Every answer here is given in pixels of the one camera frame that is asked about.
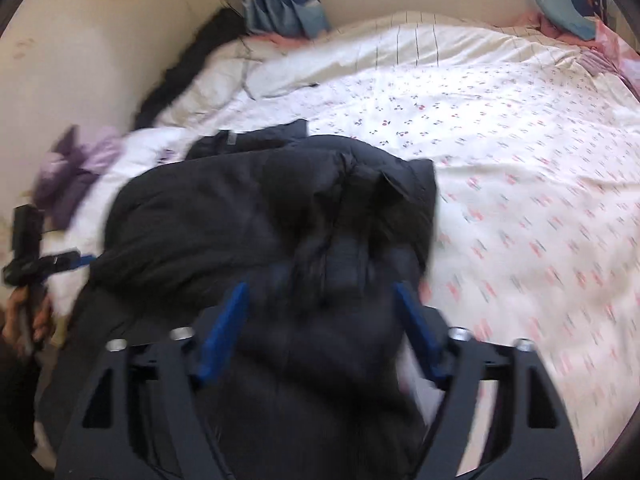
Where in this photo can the black puffer down jacket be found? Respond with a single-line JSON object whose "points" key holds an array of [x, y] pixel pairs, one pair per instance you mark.
{"points": [[320, 229]]}

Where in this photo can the black garment by wall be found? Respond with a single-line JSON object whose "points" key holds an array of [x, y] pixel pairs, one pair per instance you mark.
{"points": [[224, 26]]}

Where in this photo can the white cherry print bed quilt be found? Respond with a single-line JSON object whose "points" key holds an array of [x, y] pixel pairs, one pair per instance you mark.
{"points": [[537, 165]]}

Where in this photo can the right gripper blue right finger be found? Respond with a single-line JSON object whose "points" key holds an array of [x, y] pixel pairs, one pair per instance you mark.
{"points": [[530, 436]]}

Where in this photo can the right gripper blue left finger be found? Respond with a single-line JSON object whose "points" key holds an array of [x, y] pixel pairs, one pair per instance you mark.
{"points": [[136, 417]]}

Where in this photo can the person left hand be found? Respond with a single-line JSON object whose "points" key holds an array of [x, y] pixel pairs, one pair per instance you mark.
{"points": [[42, 323]]}

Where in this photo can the purple folded garment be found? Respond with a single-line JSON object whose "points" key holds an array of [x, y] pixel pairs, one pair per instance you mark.
{"points": [[68, 171]]}

